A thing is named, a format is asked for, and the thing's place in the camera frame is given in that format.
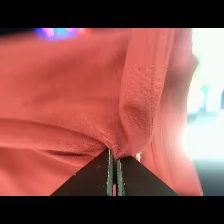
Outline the red T-shirt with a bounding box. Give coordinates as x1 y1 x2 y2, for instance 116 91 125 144
0 28 204 197

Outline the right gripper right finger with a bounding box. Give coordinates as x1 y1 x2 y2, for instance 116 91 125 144
115 155 179 197

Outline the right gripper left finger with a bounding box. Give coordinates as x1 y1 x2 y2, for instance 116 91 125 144
50 148 114 197

